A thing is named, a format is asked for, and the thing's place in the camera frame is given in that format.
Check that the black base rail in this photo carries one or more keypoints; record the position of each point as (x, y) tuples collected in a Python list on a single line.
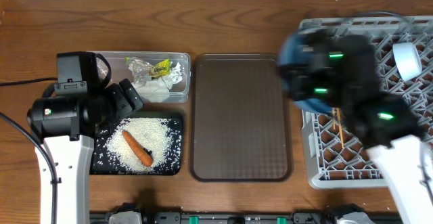
[(201, 218)]

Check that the orange carrot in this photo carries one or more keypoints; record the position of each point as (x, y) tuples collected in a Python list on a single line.
[(137, 149)]

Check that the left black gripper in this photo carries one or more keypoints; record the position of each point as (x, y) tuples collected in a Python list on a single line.
[(126, 103)]

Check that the pile of rice grains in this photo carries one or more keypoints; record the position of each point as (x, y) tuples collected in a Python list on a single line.
[(155, 132)]

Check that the grey dishwasher rack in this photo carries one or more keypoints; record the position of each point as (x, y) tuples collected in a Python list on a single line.
[(328, 166)]

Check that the dark blue plate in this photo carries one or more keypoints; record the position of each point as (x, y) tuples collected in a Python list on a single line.
[(290, 53)]

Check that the black waste tray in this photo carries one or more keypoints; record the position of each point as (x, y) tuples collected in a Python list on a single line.
[(169, 163)]

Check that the yellow snack wrapper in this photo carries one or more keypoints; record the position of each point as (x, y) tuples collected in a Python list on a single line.
[(160, 69)]

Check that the crumpled silver foil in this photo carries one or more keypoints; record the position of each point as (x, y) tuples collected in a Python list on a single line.
[(139, 68)]

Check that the brown serving tray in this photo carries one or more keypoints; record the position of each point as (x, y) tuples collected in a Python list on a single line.
[(240, 130)]

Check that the crumpled white tissue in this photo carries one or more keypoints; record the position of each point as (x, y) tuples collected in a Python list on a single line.
[(158, 89)]

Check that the clear plastic waste bin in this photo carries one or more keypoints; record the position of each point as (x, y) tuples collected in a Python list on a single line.
[(120, 71)]

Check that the wooden chopstick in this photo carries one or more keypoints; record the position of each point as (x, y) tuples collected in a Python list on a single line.
[(338, 114), (333, 118)]

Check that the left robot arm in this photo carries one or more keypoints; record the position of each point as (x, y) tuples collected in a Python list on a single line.
[(66, 122)]

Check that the light blue bowl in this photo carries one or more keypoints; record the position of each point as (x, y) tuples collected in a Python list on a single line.
[(407, 60)]

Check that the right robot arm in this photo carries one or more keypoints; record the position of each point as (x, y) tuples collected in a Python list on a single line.
[(386, 127)]

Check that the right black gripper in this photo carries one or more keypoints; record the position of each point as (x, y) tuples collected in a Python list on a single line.
[(301, 73)]

